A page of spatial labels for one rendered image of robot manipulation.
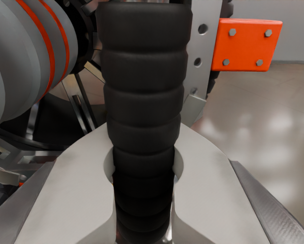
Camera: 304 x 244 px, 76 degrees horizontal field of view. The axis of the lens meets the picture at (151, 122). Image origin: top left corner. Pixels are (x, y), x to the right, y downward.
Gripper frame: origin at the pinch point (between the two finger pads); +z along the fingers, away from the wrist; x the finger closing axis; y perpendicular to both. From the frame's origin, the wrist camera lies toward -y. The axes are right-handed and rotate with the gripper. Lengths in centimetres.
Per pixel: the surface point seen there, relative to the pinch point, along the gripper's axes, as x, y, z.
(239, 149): 72, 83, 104
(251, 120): 103, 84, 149
